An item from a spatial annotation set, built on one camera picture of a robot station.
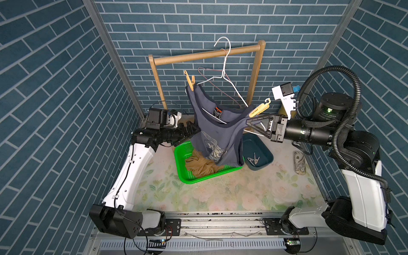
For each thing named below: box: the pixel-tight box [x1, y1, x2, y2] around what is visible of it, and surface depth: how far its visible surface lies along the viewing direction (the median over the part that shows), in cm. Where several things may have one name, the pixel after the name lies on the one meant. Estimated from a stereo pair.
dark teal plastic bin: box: [242, 132, 275, 172], surface depth 98 cm
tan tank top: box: [184, 148, 225, 178], surface depth 91 cm
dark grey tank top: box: [185, 83, 254, 167], surface depth 59 cm
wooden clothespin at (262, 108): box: [248, 97, 271, 118], surface depth 42 cm
